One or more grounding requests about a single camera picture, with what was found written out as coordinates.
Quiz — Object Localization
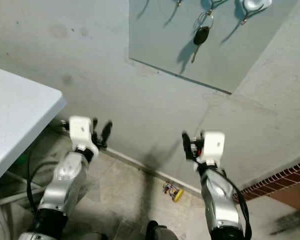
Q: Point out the small yellow floor toy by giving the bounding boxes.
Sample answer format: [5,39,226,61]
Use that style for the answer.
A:
[162,180,185,203]

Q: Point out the white plastic folding table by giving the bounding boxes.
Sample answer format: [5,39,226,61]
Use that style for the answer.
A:
[0,65,67,188]

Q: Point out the red brick ledge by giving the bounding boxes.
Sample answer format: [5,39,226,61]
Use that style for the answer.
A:
[240,159,300,214]

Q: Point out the black robot foot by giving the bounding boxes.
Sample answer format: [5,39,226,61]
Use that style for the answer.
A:
[145,220,182,240]

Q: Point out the black car key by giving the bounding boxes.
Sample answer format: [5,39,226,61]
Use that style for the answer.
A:
[190,26,211,64]

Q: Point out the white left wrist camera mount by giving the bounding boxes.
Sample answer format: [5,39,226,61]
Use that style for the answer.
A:
[68,115,100,160]

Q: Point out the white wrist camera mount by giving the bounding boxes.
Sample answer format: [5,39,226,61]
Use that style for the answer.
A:
[68,115,100,160]
[199,131,226,167]

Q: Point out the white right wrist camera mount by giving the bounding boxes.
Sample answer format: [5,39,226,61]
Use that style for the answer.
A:
[199,131,226,167]

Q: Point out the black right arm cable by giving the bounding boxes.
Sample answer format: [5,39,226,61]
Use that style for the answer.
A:
[217,167,254,238]

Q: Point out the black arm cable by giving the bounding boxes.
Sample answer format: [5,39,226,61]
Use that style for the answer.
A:
[25,125,71,201]
[217,167,254,238]

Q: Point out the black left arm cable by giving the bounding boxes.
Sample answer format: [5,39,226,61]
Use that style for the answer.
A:
[25,125,71,201]

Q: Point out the grey wall hook panel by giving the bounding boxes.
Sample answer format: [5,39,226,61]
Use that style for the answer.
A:
[128,0,300,95]

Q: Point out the grey metal table frame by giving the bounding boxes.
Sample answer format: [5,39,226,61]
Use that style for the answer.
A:
[0,169,53,240]

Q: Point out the silver key ring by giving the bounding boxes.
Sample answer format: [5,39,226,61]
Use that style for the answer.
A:
[197,11,216,30]

